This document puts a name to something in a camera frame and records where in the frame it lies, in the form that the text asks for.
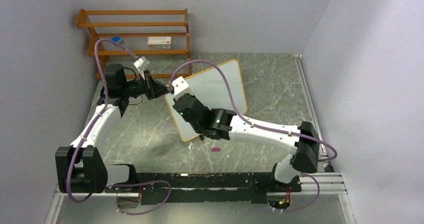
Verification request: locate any orange wooden shelf rack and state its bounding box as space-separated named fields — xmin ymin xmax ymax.
xmin=75 ymin=9 xmax=192 ymax=60

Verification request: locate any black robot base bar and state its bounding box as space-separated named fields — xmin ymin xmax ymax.
xmin=137 ymin=172 xmax=302 ymax=205

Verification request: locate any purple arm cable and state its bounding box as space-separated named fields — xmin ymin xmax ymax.
xmin=168 ymin=60 xmax=339 ymax=213
xmin=66 ymin=39 xmax=140 ymax=204

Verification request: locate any blue whiteboard eraser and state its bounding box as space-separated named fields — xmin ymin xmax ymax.
xmin=111 ymin=36 xmax=124 ymax=46

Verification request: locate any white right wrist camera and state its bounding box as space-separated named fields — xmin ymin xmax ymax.
xmin=171 ymin=77 xmax=193 ymax=100

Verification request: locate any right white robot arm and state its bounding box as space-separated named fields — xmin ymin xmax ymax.
xmin=172 ymin=94 xmax=320 ymax=191

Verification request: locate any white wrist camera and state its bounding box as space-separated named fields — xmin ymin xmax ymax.
xmin=133 ymin=56 xmax=150 ymax=79
xmin=171 ymin=77 xmax=193 ymax=100

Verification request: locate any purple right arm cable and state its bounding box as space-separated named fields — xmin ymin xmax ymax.
xmin=168 ymin=60 xmax=339 ymax=213

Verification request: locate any yellow-framed whiteboard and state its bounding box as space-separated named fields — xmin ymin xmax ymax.
xmin=164 ymin=59 xmax=248 ymax=142

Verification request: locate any white red box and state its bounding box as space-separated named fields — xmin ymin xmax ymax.
xmin=147 ymin=37 xmax=172 ymax=49

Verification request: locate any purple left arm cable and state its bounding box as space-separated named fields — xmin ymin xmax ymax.
xmin=66 ymin=39 xmax=140 ymax=204

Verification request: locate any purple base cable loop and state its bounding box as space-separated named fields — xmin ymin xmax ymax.
xmin=110 ymin=180 xmax=172 ymax=216

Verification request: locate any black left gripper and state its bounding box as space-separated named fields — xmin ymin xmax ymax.
xmin=122 ymin=70 xmax=170 ymax=101

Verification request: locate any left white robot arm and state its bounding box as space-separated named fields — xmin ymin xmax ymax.
xmin=55 ymin=64 xmax=169 ymax=193

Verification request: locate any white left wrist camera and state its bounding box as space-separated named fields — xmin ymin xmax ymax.
xmin=133 ymin=56 xmax=150 ymax=79

